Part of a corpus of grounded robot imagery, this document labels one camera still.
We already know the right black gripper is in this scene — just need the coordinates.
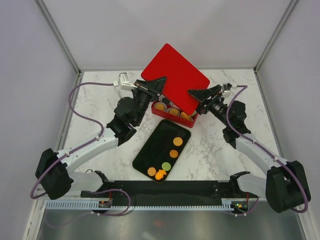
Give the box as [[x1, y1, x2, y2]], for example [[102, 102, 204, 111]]
[[187, 84, 232, 128]]

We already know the orange chocolate chip cookie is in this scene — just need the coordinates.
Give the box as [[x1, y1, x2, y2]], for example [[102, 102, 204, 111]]
[[169, 149, 179, 159]]

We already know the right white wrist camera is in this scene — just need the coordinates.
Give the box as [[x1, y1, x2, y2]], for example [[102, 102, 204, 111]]
[[221, 83, 237, 98]]

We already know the left aluminium frame post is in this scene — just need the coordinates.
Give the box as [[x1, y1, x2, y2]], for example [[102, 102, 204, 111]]
[[34, 0, 81, 76]]

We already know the red box lid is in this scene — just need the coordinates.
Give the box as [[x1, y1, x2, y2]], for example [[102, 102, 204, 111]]
[[141, 43, 210, 115]]

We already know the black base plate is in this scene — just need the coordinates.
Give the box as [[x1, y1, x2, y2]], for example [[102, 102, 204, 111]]
[[79, 179, 261, 207]]

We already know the right aluminium frame post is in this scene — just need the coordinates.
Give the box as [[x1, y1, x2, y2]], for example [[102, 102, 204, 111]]
[[253, 0, 300, 74]]

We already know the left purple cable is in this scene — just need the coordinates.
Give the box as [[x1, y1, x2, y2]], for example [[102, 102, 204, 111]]
[[29, 81, 133, 228]]

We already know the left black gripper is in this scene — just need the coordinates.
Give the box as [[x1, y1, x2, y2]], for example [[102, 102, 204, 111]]
[[131, 76, 167, 126]]

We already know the orange round biscuit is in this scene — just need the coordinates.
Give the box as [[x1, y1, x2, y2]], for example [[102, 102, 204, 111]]
[[169, 108, 179, 116], [155, 104, 164, 111]]

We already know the orange flower cookie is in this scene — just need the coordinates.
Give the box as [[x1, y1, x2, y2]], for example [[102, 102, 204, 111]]
[[147, 167, 157, 177]]

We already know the red cookie box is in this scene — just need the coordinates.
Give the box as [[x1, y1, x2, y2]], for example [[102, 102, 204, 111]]
[[151, 100, 199, 128]]

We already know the orange dotted biscuit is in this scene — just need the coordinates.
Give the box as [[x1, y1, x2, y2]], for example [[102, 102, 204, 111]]
[[173, 137, 183, 147]]

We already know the black green cookie tray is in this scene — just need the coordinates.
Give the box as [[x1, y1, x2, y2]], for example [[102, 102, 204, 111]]
[[132, 119, 191, 184]]

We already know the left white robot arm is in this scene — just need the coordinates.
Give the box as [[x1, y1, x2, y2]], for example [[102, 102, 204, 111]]
[[30, 72, 167, 200]]

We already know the black sandwich cookie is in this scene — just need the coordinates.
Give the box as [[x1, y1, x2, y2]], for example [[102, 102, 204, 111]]
[[162, 98, 170, 105], [177, 130, 187, 139]]

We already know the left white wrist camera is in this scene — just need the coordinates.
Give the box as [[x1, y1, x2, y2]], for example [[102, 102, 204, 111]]
[[113, 72, 137, 91]]

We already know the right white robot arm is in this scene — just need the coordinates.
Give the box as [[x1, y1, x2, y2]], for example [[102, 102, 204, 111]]
[[188, 83, 311, 214]]

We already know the aluminium frame post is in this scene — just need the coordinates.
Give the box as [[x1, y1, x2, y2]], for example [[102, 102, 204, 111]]
[[253, 0, 300, 74], [34, 0, 81, 76]]

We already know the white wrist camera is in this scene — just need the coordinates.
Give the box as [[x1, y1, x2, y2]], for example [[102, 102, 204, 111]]
[[221, 83, 237, 98], [113, 72, 137, 91]]

